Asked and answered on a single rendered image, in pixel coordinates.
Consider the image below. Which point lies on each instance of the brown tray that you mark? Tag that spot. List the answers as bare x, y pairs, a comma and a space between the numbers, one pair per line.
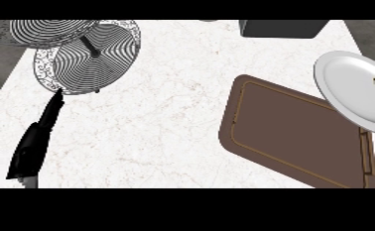
293, 132

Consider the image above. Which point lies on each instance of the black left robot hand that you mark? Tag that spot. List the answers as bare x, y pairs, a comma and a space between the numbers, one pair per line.
35, 142

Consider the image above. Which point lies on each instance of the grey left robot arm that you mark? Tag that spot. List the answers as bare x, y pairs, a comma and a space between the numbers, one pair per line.
30, 182

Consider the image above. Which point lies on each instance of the dark grey appliance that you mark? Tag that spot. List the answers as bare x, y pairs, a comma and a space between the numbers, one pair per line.
281, 28

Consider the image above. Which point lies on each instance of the white plate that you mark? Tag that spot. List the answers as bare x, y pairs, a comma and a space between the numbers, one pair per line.
349, 83

